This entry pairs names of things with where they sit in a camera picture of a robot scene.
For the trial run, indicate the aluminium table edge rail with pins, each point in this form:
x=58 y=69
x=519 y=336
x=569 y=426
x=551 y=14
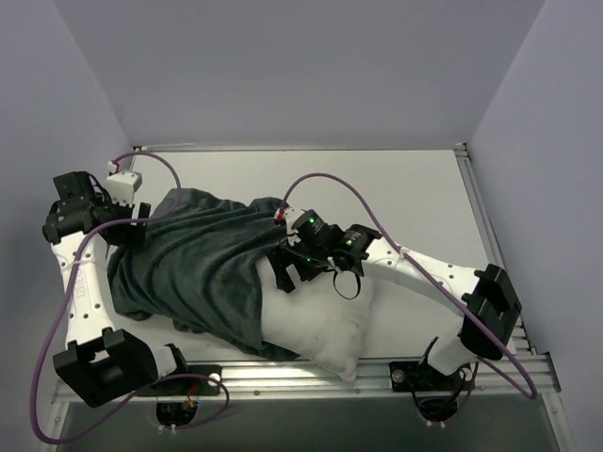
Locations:
x=522 y=343

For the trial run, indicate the white pillow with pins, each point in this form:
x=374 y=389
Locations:
x=321 y=320

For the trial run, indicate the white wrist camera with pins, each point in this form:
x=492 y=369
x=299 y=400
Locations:
x=122 y=187
x=288 y=216

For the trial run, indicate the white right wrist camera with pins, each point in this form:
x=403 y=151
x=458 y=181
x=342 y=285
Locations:
x=288 y=216

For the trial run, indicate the aluminium front mounting rail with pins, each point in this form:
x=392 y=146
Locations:
x=250 y=380

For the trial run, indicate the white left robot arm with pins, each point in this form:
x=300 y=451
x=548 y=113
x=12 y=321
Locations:
x=100 y=362

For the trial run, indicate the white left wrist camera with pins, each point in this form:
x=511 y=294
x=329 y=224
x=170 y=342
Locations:
x=122 y=187

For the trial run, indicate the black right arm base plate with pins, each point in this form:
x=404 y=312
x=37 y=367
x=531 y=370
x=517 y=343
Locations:
x=416 y=376

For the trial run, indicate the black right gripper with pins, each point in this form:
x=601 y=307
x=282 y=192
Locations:
x=292 y=264

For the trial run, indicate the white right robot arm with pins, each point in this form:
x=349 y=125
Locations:
x=484 y=299

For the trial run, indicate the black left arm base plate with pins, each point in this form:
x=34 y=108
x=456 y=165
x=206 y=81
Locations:
x=198 y=379

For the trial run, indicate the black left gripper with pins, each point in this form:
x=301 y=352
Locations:
x=137 y=221

